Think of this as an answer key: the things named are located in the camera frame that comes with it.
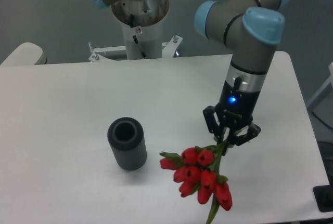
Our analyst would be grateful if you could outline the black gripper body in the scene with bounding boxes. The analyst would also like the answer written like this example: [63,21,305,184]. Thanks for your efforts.
[215,78,260,131]

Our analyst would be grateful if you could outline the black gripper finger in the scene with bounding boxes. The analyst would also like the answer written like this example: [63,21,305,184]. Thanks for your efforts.
[227,122,261,147]
[203,106,229,143]

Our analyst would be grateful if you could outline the red tulip bouquet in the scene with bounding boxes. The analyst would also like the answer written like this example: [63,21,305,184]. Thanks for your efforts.
[160,138,233,223]

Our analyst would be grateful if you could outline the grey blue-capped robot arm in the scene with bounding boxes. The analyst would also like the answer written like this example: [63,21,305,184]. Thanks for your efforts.
[92,0,289,148]

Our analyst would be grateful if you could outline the dark grey ribbed vase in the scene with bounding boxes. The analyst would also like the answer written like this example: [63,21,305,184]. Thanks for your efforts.
[107,117,147,171]

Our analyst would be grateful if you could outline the black device at table edge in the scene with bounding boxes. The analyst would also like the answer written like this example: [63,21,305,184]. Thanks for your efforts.
[313,185,332,213]

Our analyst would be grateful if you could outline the white chair armrest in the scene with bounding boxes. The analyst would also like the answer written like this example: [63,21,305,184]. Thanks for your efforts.
[1,42,47,67]

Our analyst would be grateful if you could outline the white pedestal base frame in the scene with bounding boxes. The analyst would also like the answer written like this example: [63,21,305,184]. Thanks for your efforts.
[88,35,183,62]

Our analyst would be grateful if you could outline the black cable on pedestal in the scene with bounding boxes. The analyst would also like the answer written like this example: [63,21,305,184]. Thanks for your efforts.
[129,14,149,60]

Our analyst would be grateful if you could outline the white furniture frame right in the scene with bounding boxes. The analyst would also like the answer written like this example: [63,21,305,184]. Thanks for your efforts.
[305,63,332,110]

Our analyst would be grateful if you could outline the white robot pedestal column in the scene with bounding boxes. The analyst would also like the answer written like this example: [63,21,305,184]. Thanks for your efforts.
[111,0,170,53]

